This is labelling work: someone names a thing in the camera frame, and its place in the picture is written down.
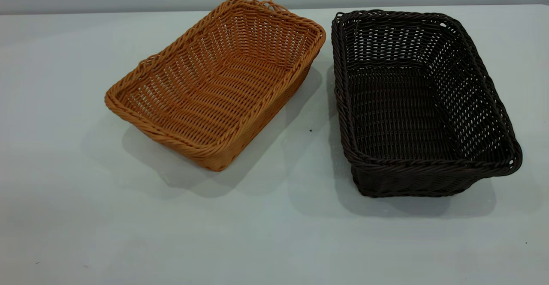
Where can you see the light brown wicker basket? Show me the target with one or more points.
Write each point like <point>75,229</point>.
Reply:
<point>214,88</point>

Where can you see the dark brown wicker basket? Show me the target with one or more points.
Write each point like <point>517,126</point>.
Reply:
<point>399,113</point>

